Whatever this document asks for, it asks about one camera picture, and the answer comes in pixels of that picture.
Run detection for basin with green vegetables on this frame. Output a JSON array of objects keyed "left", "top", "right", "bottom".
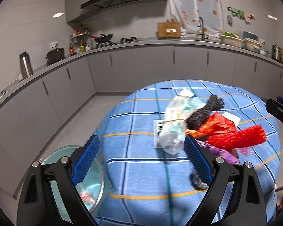
[{"left": 220, "top": 32, "right": 244, "bottom": 48}]

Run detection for black wok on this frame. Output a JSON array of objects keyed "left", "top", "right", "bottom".
[{"left": 90, "top": 34, "right": 113, "bottom": 44}]

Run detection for black kitchen faucet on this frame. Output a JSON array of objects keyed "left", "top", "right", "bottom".
[{"left": 198, "top": 16, "right": 205, "bottom": 41}]

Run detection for black rice cooker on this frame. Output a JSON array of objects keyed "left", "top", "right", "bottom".
[{"left": 46, "top": 47, "right": 65, "bottom": 65}]

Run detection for red mesh net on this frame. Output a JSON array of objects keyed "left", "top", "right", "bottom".
[{"left": 185, "top": 112, "right": 267, "bottom": 150}]

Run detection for spice rack with bottles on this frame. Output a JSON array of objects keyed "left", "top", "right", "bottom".
[{"left": 69, "top": 23, "right": 91, "bottom": 56}]

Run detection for pumpkin print window curtain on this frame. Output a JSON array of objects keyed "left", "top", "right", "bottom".
[{"left": 168, "top": 0, "right": 224, "bottom": 36}]

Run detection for gas stove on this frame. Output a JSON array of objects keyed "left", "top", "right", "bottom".
[{"left": 94, "top": 37, "right": 141, "bottom": 48}]

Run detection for hanging green rags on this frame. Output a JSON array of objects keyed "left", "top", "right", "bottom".
[{"left": 227, "top": 7, "right": 256, "bottom": 24}]

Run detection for clear printed plastic bag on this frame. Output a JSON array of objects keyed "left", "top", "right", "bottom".
[{"left": 158, "top": 89, "right": 206, "bottom": 155}]

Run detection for wooden knife block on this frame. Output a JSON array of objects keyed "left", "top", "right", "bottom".
[{"left": 157, "top": 22, "right": 181, "bottom": 38}]

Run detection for light green trash bin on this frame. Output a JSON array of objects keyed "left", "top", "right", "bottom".
[{"left": 42, "top": 145, "right": 104, "bottom": 222}]

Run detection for grey lower cabinets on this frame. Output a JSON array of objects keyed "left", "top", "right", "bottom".
[{"left": 0, "top": 40, "right": 283, "bottom": 195}]

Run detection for steel pot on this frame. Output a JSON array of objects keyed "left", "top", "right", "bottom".
[{"left": 271, "top": 44, "right": 282, "bottom": 62}]

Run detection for blue plaid tablecloth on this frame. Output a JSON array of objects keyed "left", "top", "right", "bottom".
[{"left": 95, "top": 80, "right": 281, "bottom": 225}]

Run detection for pink transparent plastic bag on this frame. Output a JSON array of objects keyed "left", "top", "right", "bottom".
[{"left": 237, "top": 147, "right": 252, "bottom": 157}]

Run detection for blue dish rack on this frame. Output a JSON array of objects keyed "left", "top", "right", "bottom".
[{"left": 239, "top": 31, "right": 258, "bottom": 40}]

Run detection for black mesh net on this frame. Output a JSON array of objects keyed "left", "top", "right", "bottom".
[{"left": 186, "top": 94, "right": 224, "bottom": 130}]

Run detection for purple wrapper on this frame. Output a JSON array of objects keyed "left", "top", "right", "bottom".
[{"left": 189, "top": 139, "right": 240, "bottom": 190}]

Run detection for stainless steel thermos jug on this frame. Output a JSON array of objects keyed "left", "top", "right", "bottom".
[{"left": 19, "top": 51, "right": 33, "bottom": 79}]

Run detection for hanging scrubber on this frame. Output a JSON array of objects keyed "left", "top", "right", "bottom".
[{"left": 227, "top": 14, "right": 233, "bottom": 27}]

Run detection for beige basin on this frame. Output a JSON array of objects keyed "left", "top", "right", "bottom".
[{"left": 244, "top": 37, "right": 262, "bottom": 53}]

